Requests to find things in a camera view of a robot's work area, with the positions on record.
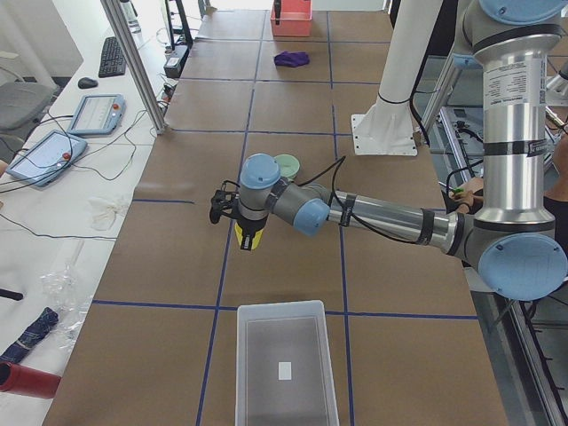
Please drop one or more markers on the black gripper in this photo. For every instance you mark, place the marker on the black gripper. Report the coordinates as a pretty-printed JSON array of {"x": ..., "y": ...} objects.
[{"x": 249, "y": 225}]

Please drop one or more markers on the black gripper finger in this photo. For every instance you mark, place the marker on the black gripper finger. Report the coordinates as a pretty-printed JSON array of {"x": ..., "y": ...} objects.
[{"x": 277, "y": 11}]

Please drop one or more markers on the yellow black small box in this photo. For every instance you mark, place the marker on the yellow black small box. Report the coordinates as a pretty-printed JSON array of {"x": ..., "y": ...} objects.
[{"x": 247, "y": 240}]

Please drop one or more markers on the purple cloth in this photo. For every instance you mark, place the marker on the purple cloth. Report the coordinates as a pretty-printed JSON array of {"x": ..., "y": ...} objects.
[{"x": 291, "y": 59}]

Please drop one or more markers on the green ceramic bowl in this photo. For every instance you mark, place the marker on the green ceramic bowl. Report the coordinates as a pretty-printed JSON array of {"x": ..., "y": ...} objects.
[{"x": 289, "y": 165}]

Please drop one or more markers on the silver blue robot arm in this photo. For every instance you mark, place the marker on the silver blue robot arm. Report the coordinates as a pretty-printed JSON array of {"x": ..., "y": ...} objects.
[{"x": 510, "y": 241}]

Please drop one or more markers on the pink plastic bin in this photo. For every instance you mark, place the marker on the pink plastic bin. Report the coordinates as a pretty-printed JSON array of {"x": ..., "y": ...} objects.
[{"x": 295, "y": 20}]

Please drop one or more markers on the crumpled white tissue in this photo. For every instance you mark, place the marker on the crumpled white tissue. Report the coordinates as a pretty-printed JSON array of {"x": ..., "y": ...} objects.
[{"x": 104, "y": 211}]

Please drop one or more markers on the clear plastic bin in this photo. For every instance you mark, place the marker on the clear plastic bin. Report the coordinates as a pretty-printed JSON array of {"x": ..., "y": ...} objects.
[{"x": 284, "y": 374}]

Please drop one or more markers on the black keyboard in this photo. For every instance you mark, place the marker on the black keyboard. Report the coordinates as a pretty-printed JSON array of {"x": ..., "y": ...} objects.
[{"x": 112, "y": 61}]

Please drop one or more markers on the far blue teach pendant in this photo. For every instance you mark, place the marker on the far blue teach pendant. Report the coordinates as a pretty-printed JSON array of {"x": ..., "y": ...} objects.
[{"x": 97, "y": 115}]

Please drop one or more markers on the blue teach pendant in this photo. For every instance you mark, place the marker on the blue teach pendant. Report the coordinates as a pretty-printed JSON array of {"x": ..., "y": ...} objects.
[
  {"x": 97, "y": 115},
  {"x": 47, "y": 159}
]

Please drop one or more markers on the crumpled clear plastic wrap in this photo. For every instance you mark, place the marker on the crumpled clear plastic wrap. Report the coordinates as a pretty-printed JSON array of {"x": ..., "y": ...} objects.
[{"x": 62, "y": 288}]

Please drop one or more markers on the black computer mouse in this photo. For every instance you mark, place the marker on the black computer mouse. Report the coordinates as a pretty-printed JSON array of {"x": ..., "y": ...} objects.
[{"x": 87, "y": 83}]

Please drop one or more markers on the near blue teach pendant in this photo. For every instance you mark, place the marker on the near blue teach pendant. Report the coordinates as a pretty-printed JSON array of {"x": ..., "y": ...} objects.
[{"x": 47, "y": 159}]

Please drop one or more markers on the folded dark blue umbrella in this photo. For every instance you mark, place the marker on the folded dark blue umbrella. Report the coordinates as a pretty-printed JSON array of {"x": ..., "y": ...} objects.
[{"x": 31, "y": 336}]

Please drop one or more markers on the seated person in black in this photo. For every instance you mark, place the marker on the seated person in black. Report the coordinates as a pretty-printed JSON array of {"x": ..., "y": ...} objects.
[{"x": 468, "y": 197}]

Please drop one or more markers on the red cylinder bottle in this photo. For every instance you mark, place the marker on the red cylinder bottle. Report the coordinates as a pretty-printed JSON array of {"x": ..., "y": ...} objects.
[{"x": 26, "y": 381}]

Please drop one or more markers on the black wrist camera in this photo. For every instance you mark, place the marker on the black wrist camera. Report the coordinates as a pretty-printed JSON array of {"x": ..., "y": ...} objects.
[{"x": 224, "y": 202}]

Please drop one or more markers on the aluminium frame post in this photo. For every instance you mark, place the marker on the aluminium frame post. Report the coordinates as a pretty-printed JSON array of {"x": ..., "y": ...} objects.
[{"x": 125, "y": 39}]

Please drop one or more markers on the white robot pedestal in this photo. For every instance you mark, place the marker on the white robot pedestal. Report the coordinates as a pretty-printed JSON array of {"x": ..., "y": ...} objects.
[{"x": 387, "y": 126}]

